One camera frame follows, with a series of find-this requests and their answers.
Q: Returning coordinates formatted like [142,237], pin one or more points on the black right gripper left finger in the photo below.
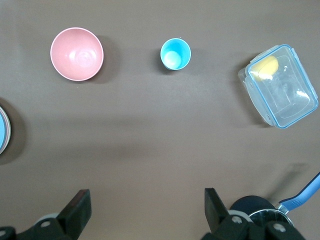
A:
[75,215]

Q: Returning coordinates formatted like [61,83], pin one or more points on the pink deep bowl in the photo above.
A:
[76,53]

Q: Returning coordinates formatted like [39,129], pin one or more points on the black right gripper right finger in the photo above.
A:
[213,211]

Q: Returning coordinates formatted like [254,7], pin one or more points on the light blue plastic cup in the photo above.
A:
[175,53]

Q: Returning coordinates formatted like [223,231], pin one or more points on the yellow sponge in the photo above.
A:
[266,67]

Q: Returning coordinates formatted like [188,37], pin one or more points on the pink shallow bowl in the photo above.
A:
[7,130]

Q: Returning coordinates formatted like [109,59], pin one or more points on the clear container with blue seal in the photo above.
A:
[287,95]

